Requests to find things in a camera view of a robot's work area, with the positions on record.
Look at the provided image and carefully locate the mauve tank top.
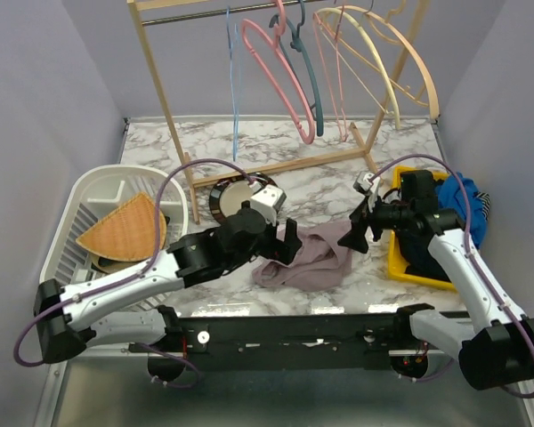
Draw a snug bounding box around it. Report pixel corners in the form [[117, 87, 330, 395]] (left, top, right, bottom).
[[252, 221, 352, 292]]

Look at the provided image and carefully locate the light blue wire hanger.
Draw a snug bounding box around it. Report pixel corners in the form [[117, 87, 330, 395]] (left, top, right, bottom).
[[225, 6, 242, 161]]

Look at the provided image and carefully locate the teal plastic hanger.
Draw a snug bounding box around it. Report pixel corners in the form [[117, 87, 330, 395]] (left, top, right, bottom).
[[286, 0, 324, 137]]

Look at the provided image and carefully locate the dark rimmed ceramic plate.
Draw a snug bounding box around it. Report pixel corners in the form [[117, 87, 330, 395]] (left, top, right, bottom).
[[208, 173, 279, 229]]

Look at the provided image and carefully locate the thin pink hanger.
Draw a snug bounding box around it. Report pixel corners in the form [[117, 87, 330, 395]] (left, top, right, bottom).
[[312, 2, 349, 142]]

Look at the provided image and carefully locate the white plastic dish rack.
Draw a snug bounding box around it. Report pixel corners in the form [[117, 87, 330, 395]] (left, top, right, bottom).
[[39, 165, 189, 311]]

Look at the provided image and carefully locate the woven wicker fan tray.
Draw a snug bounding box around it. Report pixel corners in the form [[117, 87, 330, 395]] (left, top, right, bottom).
[[77, 192, 166, 262]]

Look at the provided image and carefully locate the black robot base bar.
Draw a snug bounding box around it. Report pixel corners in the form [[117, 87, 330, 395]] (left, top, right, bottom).
[[128, 306, 428, 383]]

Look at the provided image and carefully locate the pink plastic hanger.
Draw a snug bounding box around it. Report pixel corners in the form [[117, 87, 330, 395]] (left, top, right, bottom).
[[239, 0, 318, 144]]

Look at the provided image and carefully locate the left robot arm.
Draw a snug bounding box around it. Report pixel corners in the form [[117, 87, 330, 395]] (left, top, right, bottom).
[[34, 204, 302, 364]]

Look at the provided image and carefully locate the blue garment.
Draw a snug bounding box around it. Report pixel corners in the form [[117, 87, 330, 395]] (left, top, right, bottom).
[[435, 171, 490, 250]]

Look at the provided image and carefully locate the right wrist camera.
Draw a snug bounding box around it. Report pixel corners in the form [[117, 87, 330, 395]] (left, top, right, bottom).
[[353, 173, 381, 213]]

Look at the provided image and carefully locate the striped black white garment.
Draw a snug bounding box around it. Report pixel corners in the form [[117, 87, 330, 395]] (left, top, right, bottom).
[[474, 191, 490, 219]]

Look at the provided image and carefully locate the yellow plastic bin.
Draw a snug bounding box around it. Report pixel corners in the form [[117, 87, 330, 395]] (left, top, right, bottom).
[[386, 165, 484, 292]]

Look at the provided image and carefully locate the wooden clothes rack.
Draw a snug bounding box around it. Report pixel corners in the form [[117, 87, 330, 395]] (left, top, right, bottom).
[[126, 0, 433, 225]]

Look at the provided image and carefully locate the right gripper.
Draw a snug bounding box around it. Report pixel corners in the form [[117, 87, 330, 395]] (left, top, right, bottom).
[[337, 190, 414, 253]]

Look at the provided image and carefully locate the cream plastic hanger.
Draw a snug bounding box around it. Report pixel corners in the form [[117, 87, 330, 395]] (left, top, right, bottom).
[[314, 6, 401, 130]]

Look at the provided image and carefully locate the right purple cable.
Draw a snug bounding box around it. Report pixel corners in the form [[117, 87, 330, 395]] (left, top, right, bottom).
[[368, 153, 534, 399]]

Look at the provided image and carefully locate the dark navy garment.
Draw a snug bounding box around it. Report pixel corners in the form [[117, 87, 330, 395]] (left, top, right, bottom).
[[395, 222, 449, 282]]

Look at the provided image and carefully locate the wooden curved hanger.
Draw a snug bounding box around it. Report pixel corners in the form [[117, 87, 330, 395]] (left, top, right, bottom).
[[365, 1, 441, 120]]

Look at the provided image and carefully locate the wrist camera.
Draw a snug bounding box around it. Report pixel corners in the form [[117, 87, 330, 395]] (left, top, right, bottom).
[[353, 173, 381, 213], [249, 185, 287, 226]]

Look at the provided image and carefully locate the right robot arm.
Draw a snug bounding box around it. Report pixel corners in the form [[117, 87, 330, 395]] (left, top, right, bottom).
[[338, 170, 534, 391]]

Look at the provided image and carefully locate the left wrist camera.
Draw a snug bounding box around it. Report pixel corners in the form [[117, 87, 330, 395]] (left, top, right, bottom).
[[249, 185, 287, 226]]

